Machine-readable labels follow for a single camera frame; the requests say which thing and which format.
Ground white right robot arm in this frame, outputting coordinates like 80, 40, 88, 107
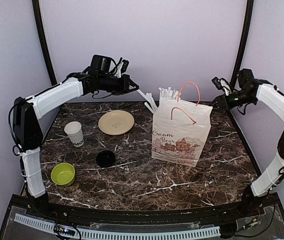
211, 77, 284, 198

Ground white paper cups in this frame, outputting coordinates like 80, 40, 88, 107
64, 121, 85, 148

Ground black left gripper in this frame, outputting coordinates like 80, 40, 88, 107
98, 73, 139, 95

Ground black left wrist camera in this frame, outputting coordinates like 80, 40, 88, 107
90, 54, 112, 74

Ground green plastic bowl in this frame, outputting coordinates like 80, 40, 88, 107
50, 162, 76, 187

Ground beige bear plate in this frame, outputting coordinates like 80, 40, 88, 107
98, 110, 135, 136

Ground white perforated cable rail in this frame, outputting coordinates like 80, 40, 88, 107
13, 213, 221, 240

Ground black left frame post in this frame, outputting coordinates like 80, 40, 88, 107
31, 0, 58, 86

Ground black corner frame post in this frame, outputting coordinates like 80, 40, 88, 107
230, 0, 254, 88

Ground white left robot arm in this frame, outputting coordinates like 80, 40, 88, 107
8, 72, 139, 199

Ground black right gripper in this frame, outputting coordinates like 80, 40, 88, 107
207, 89, 256, 113

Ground cream bear paper bag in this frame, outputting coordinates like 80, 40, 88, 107
151, 81, 213, 167

